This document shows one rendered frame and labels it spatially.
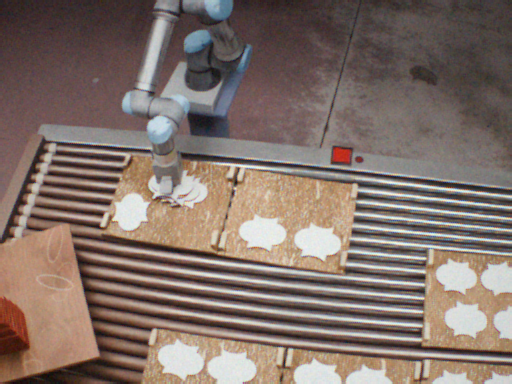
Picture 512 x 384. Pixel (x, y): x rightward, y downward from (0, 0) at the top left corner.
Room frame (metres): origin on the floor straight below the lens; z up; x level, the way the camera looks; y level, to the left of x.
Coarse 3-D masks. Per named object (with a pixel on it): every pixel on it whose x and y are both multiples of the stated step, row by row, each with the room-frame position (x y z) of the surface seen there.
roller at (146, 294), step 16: (96, 288) 0.98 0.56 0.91; (112, 288) 0.97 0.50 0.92; (128, 288) 0.97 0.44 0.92; (144, 288) 0.97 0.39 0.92; (176, 304) 0.91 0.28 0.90; (192, 304) 0.91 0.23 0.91; (208, 304) 0.90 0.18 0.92; (224, 304) 0.90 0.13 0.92; (240, 304) 0.89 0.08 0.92; (256, 304) 0.89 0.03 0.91; (288, 320) 0.84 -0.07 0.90; (304, 320) 0.83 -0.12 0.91; (320, 320) 0.82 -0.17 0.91; (336, 320) 0.81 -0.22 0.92; (352, 320) 0.81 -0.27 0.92; (368, 320) 0.80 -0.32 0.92; (384, 320) 0.80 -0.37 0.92; (400, 320) 0.79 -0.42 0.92; (416, 320) 0.78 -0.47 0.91
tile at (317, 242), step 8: (312, 224) 1.16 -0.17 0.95; (304, 232) 1.13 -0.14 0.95; (312, 232) 1.13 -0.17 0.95; (320, 232) 1.12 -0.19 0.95; (328, 232) 1.12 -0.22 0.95; (296, 240) 1.10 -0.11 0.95; (304, 240) 1.10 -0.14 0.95; (312, 240) 1.09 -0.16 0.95; (320, 240) 1.09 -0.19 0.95; (328, 240) 1.09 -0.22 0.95; (336, 240) 1.09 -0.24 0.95; (304, 248) 1.07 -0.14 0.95; (312, 248) 1.06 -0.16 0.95; (320, 248) 1.06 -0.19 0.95; (328, 248) 1.06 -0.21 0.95; (336, 248) 1.06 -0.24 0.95; (304, 256) 1.04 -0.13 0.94; (312, 256) 1.04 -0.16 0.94; (320, 256) 1.03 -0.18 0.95
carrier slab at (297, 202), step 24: (240, 192) 1.31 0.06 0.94; (264, 192) 1.30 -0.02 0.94; (288, 192) 1.30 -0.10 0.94; (312, 192) 1.29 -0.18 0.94; (336, 192) 1.28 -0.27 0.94; (240, 216) 1.21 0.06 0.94; (264, 216) 1.21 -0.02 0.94; (288, 216) 1.20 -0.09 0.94; (312, 216) 1.19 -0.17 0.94; (336, 216) 1.19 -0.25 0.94; (240, 240) 1.12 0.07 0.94; (288, 240) 1.11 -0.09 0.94; (288, 264) 1.02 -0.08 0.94; (312, 264) 1.01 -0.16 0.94; (336, 264) 1.00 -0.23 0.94
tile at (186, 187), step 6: (186, 174) 1.36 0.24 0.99; (186, 180) 1.34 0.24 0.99; (192, 180) 1.34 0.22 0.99; (156, 186) 1.32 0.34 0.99; (180, 186) 1.32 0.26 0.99; (186, 186) 1.31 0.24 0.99; (192, 186) 1.31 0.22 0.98; (174, 192) 1.29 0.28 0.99; (180, 192) 1.29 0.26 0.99; (186, 192) 1.29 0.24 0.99; (174, 198) 1.27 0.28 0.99
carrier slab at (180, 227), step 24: (144, 168) 1.44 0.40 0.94; (192, 168) 1.43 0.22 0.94; (216, 168) 1.42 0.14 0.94; (120, 192) 1.34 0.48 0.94; (144, 192) 1.34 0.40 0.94; (216, 192) 1.32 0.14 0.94; (168, 216) 1.23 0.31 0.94; (192, 216) 1.22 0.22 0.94; (216, 216) 1.22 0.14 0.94; (144, 240) 1.14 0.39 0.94; (168, 240) 1.14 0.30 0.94; (192, 240) 1.13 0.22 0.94
